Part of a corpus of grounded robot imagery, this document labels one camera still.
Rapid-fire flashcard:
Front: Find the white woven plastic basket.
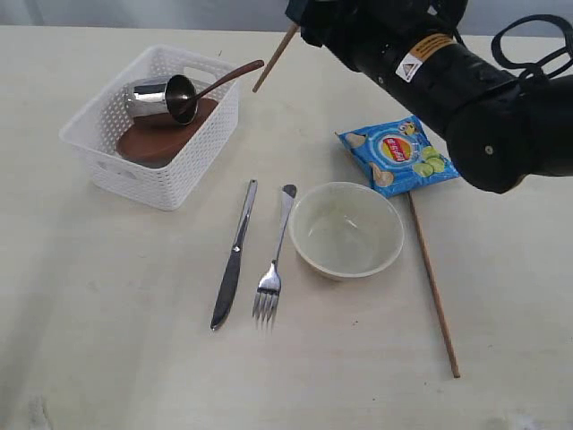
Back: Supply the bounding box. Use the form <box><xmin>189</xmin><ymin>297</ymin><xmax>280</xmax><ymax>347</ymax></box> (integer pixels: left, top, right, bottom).
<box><xmin>59</xmin><ymin>45</ymin><xmax>240</xmax><ymax>211</ymax></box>

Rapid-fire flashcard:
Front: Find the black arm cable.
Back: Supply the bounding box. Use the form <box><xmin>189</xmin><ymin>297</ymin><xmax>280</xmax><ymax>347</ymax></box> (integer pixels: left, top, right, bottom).
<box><xmin>429</xmin><ymin>0</ymin><xmax>573</xmax><ymax>82</ymax></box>

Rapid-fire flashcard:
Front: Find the black metal cup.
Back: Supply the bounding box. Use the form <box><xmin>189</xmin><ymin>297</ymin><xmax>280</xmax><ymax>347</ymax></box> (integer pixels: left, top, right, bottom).
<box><xmin>124</xmin><ymin>74</ymin><xmax>197</xmax><ymax>126</ymax></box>

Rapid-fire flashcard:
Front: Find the brown wooden plate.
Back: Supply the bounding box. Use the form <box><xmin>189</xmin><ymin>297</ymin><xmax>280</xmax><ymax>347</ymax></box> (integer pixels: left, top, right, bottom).
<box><xmin>115</xmin><ymin>99</ymin><xmax>218</xmax><ymax>168</ymax></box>

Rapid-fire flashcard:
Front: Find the blue potato chips bag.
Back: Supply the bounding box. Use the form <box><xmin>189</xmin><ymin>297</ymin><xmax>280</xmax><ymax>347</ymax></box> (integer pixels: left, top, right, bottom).
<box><xmin>337</xmin><ymin>116</ymin><xmax>459</xmax><ymax>198</ymax></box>

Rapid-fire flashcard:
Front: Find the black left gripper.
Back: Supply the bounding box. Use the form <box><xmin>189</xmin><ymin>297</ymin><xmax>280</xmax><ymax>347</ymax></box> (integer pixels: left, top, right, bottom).
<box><xmin>286</xmin><ymin>0</ymin><xmax>372</xmax><ymax>49</ymax></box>

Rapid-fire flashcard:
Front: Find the white ceramic bowl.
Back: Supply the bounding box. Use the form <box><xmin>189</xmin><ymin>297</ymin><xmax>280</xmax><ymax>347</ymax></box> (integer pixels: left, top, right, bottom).
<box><xmin>288</xmin><ymin>182</ymin><xmax>405</xmax><ymax>280</ymax></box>

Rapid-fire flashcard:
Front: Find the silver table knife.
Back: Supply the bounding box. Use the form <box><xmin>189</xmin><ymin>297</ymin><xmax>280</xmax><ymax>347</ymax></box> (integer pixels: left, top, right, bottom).
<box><xmin>210</xmin><ymin>179</ymin><xmax>258</xmax><ymax>331</ymax></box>

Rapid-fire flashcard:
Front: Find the brown wooden chopstick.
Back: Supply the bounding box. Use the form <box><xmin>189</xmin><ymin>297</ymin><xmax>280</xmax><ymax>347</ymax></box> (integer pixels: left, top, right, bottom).
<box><xmin>406</xmin><ymin>192</ymin><xmax>461</xmax><ymax>379</ymax></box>
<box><xmin>252</xmin><ymin>23</ymin><xmax>299</xmax><ymax>93</ymax></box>

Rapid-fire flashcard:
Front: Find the brown wooden spoon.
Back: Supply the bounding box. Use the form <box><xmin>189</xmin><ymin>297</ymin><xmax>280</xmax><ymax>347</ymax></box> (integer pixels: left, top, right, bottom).
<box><xmin>195</xmin><ymin>59</ymin><xmax>265</xmax><ymax>99</ymax></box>

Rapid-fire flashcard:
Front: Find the silver metal fork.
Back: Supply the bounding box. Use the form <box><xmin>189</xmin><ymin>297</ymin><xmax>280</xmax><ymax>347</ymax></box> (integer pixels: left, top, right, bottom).
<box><xmin>252</xmin><ymin>184</ymin><xmax>297</xmax><ymax>325</ymax></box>

